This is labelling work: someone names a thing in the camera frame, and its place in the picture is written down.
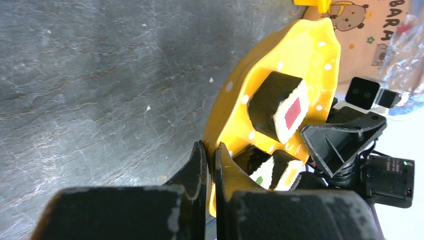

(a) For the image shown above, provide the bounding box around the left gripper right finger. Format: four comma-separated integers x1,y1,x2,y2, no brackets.
215,143,381,240

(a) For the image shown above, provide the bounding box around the yellow plastic bin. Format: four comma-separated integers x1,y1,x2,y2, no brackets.
293,0,332,14

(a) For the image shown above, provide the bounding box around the round bin with plastic liner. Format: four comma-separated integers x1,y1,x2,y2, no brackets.
303,0,424,117

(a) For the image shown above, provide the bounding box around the orange centre sushi piece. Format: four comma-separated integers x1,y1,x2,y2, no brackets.
269,150,305,191

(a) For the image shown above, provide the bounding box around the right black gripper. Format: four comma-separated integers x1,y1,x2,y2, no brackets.
300,114,415,209

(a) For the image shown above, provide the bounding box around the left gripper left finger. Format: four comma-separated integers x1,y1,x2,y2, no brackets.
31,141,207,240

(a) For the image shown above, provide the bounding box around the red centre sushi piece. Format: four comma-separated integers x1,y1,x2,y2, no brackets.
247,71,309,144

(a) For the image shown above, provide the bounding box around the green centre sushi piece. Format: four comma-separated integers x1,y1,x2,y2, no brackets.
233,145,274,190

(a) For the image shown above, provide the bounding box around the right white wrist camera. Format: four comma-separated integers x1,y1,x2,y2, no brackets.
345,76,409,110

